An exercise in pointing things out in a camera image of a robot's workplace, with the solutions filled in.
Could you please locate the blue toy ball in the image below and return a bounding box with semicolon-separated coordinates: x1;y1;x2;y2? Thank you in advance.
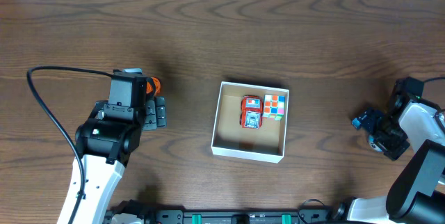
368;135;382;152

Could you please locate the colourful puzzle cube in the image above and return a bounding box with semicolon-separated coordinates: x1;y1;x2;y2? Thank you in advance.
262;94;286;121

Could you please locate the white cardboard box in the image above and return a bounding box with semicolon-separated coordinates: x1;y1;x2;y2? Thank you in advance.
211;81;289;163

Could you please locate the red toy truck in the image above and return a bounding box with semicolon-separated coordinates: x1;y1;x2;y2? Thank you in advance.
240;95;264;129

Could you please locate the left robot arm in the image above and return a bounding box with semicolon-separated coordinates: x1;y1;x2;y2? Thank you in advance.
58;69;166;223

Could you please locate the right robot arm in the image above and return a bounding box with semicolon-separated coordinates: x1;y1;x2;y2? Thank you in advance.
333;77;444;223

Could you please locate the orange round cap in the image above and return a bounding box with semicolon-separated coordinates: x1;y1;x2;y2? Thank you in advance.
146;77;161;96

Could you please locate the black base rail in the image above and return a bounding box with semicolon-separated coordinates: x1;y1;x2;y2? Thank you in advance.
104;198;352;224

